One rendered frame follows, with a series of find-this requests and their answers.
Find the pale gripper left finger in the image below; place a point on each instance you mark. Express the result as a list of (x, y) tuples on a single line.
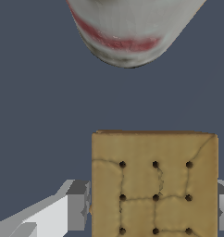
[(49, 213)]

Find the tan wooden block with holes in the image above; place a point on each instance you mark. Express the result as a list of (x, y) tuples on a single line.
[(154, 185)]

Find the white container with red band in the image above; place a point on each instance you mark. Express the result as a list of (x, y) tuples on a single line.
[(129, 27)]

